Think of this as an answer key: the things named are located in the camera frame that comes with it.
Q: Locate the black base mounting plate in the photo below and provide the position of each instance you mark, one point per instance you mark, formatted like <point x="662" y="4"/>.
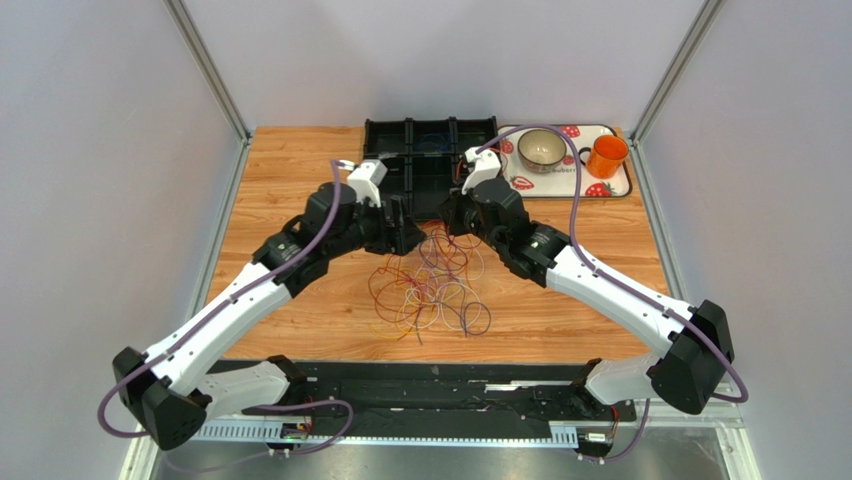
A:
<point x="449" y="401"/>

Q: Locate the black compartment organizer tray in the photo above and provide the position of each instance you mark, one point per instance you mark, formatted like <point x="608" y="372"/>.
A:
<point x="422" y="157"/>

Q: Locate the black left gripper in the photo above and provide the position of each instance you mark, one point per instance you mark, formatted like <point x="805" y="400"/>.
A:
<point x="400" y="238"/>

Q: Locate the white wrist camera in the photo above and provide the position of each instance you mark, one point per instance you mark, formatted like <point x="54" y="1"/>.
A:
<point x="365" y="179"/>
<point x="480" y="167"/>

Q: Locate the right aluminium corner post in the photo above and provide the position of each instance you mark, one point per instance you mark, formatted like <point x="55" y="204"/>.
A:
<point x="698" y="29"/>

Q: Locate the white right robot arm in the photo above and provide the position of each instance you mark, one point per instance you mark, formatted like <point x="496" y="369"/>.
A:
<point x="690" y="346"/>

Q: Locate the orange mug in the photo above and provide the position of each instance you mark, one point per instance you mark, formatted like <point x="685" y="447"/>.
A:
<point x="604" y="157"/>

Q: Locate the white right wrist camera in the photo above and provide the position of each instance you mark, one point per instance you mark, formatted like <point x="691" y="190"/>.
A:
<point x="480" y="167"/>

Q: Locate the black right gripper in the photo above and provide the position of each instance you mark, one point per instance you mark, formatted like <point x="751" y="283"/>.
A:
<point x="462" y="217"/>

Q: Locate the aluminium corner frame post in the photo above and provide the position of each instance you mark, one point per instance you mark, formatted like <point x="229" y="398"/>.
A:
<point x="194" y="41"/>

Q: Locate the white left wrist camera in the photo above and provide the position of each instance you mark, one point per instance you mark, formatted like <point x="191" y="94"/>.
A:
<point x="365" y="179"/>

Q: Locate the beige ceramic bowl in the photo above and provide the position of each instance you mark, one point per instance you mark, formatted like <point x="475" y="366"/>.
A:
<point x="541" y="151"/>

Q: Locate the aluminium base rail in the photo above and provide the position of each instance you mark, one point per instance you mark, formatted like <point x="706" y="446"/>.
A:
<point x="293" y="429"/>

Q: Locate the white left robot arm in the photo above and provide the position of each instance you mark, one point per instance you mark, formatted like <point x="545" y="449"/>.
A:
<point x="169" y="388"/>

